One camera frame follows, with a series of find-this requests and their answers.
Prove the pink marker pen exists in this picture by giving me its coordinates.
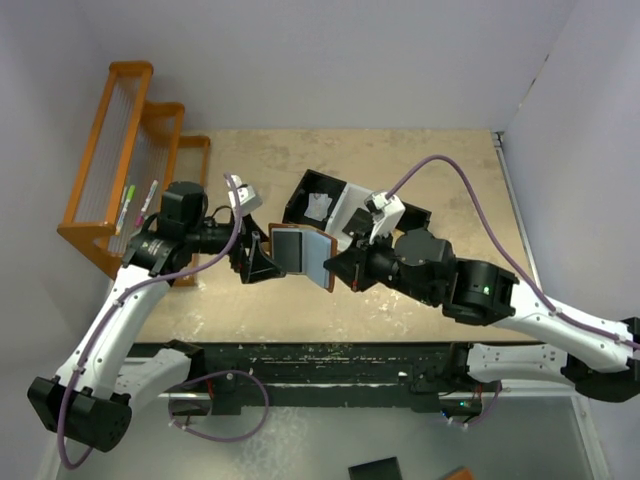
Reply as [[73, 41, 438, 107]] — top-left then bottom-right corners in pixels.
[[135, 179, 159, 227]]

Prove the brown leather card holder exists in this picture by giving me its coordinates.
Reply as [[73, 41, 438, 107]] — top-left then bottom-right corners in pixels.
[[269, 223, 338, 293]]

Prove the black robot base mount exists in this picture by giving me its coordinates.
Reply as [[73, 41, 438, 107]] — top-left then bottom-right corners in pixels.
[[119, 342, 501, 416]]

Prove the orange wooden tiered rack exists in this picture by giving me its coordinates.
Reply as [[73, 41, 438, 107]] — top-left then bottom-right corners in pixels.
[[57, 61, 212, 278]]

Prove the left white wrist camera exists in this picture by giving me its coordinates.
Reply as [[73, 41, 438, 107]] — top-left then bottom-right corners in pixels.
[[227, 175, 263, 217]]

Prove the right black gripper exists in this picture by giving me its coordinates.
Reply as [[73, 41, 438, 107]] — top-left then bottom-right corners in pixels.
[[325, 223, 438, 306]]

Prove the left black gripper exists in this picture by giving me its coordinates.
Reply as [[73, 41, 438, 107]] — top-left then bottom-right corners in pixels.
[[185, 209, 285, 282]]

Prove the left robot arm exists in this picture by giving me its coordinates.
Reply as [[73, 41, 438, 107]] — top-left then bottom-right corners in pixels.
[[27, 175, 285, 455]]

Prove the green marker pen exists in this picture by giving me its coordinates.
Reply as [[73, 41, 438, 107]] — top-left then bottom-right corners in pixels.
[[115, 185, 136, 236]]

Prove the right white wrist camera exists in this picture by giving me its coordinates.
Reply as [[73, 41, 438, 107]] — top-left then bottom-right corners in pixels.
[[364, 191, 406, 244]]

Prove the orange object at bottom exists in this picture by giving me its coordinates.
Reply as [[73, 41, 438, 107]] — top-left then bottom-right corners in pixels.
[[440, 467, 474, 480]]

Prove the silver item in tray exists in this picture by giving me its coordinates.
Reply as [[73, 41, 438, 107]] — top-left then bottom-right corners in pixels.
[[304, 192, 332, 222]]

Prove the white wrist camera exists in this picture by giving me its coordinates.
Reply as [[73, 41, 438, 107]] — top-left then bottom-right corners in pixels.
[[227, 175, 263, 217], [364, 191, 406, 244]]

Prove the black and white organizer tray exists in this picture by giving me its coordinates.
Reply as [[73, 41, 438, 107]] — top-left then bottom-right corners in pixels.
[[282, 169, 433, 241]]

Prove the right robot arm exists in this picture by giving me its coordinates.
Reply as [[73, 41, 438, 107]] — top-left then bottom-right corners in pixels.
[[324, 229, 639, 403]]

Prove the black card in tray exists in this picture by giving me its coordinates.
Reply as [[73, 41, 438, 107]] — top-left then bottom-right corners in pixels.
[[342, 208, 373, 239]]

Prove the black box at bottom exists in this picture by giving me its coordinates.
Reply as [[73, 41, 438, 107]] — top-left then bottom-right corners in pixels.
[[348, 457, 402, 480]]

